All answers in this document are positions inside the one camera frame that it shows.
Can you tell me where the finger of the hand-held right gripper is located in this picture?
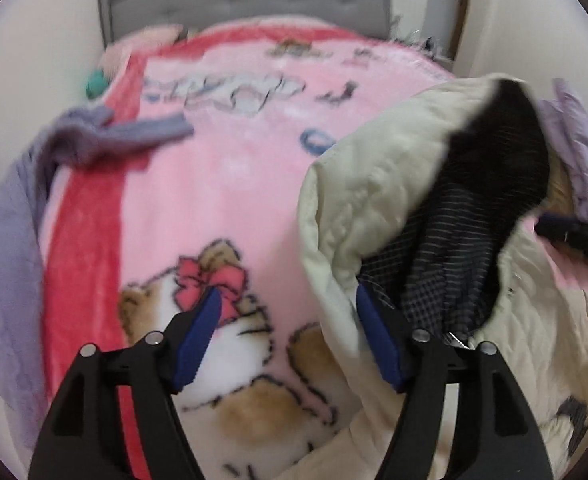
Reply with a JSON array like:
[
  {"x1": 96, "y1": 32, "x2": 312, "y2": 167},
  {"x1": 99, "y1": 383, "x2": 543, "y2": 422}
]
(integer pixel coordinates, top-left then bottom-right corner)
[{"x1": 534, "y1": 214, "x2": 588, "y2": 262}]

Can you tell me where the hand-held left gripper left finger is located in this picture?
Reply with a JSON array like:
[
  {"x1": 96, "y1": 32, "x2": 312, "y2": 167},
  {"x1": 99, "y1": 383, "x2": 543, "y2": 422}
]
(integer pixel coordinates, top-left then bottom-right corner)
[{"x1": 28, "y1": 287, "x2": 222, "y2": 480}]

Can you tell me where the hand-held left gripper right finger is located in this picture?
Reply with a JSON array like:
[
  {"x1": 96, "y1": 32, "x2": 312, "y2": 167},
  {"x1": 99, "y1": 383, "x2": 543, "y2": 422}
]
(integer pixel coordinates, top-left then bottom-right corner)
[{"x1": 355, "y1": 282, "x2": 557, "y2": 480}]

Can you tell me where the cream jacket with checked lining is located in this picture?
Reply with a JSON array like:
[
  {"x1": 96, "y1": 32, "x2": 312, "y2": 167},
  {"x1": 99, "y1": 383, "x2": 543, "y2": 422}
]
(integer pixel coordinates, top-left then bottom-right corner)
[{"x1": 298, "y1": 74, "x2": 588, "y2": 480}]

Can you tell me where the pink printed blanket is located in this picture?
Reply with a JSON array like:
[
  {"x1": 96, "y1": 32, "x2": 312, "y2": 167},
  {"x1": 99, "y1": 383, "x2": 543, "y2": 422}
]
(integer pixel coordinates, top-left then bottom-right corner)
[{"x1": 39, "y1": 22, "x2": 588, "y2": 480}]

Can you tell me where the small teal object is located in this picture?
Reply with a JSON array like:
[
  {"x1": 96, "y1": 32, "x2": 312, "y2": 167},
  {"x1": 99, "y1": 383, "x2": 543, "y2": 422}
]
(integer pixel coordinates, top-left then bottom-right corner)
[{"x1": 85, "y1": 71, "x2": 109, "y2": 100}]

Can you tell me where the pink pillow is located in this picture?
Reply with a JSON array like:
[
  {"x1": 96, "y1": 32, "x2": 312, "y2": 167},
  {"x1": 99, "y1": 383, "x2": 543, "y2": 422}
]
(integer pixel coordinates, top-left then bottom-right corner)
[{"x1": 101, "y1": 24, "x2": 190, "y2": 77}]

